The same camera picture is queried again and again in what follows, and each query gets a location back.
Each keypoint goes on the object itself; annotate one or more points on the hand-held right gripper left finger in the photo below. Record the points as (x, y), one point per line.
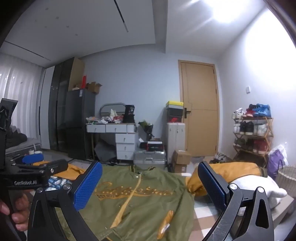
(89, 185)

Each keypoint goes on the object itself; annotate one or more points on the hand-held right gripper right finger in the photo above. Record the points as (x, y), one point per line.
(212, 185)

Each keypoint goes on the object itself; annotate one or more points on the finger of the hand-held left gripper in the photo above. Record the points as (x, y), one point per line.
(56, 168)
(32, 158)

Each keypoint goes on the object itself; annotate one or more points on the green and yellow jacket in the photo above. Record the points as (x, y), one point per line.
(204, 220)
(143, 208)

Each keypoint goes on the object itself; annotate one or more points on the person's left hand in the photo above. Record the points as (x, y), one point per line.
(19, 216)

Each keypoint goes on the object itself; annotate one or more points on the tape roll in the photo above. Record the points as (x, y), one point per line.
(31, 152)

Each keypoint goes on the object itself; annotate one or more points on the pack of water bottles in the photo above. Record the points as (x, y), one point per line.
(56, 182)

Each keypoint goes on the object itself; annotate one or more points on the dark cloth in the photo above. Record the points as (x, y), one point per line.
(18, 139)

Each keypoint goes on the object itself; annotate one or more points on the grey bag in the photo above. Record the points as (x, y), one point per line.
(104, 149)

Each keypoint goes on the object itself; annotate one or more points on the white pillow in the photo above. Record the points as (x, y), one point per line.
(256, 187)

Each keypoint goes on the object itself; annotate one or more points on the black fridge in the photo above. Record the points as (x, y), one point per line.
(78, 120)

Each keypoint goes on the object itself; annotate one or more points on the white desk with drawers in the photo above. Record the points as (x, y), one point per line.
(124, 143)

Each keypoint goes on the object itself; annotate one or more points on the white cabinet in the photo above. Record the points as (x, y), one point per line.
(175, 139)

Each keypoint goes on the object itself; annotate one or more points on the dark glass wardrobe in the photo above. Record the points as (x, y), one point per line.
(59, 104)

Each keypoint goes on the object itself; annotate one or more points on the wooden shoe rack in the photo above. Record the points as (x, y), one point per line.
(253, 135)

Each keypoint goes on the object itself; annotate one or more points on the purple bag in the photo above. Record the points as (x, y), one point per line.
(276, 160)

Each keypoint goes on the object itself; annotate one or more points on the heap of desk clutter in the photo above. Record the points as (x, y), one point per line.
(108, 119)

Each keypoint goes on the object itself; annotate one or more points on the black and red box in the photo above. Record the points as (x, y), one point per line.
(155, 146)

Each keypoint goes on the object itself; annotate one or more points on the wicker basket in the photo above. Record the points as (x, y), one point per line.
(288, 178)

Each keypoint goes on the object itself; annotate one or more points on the grey arched mirror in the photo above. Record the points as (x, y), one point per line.
(106, 107)

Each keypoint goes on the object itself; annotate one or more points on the black storage box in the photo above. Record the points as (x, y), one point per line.
(174, 114)

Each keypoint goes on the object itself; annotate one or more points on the dark wrapped flower bouquet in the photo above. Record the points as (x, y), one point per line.
(145, 126)

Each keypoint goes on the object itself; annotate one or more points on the black gift box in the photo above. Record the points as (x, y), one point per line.
(129, 113)

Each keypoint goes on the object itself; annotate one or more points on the open cardboard box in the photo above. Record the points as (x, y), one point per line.
(93, 88)

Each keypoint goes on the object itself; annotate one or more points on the shoe rack with shoes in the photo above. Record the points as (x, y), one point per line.
(261, 110)

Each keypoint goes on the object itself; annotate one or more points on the yellow lid shoe box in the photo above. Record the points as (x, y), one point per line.
(174, 104)

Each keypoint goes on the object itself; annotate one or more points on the wooden door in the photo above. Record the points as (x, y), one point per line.
(201, 92)

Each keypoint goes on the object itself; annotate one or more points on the tall cardboard sheet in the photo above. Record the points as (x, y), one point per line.
(77, 74)

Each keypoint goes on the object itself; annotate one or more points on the ceiling light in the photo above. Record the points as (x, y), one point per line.
(227, 14)

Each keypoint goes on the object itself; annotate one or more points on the grey bed frame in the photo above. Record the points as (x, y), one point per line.
(282, 208)

